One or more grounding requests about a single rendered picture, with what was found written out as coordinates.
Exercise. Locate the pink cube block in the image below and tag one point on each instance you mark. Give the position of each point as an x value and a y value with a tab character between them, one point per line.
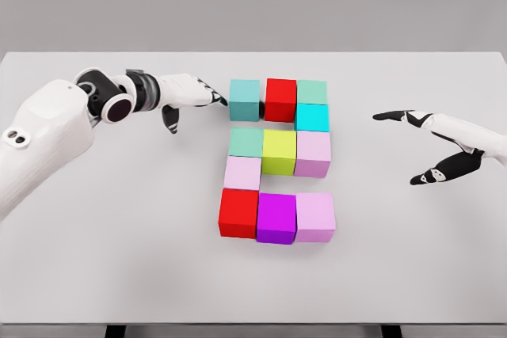
313	152
315	215
242	172

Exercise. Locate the purple cube block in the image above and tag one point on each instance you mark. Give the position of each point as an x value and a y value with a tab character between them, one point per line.
276	215

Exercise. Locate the teal cube block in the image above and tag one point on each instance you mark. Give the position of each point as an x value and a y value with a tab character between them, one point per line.
243	98

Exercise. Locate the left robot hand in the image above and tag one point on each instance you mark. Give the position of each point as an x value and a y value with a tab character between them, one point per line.
182	90

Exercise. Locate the cyan cube block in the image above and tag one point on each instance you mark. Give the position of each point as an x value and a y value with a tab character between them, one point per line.
313	117

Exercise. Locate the yellow-green cube block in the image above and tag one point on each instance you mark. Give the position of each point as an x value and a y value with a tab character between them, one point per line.
279	150

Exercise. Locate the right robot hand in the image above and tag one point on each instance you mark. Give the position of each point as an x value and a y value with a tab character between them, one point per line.
455	128

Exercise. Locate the mint green cube block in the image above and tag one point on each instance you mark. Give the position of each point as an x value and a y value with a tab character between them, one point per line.
245	142
313	92

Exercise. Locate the red cube block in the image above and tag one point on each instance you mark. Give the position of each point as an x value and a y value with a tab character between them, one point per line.
280	98
238	211

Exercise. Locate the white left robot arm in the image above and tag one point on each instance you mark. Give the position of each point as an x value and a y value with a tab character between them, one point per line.
43	128

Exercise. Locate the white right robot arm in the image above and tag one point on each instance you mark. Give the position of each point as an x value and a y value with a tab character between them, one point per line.
500	154

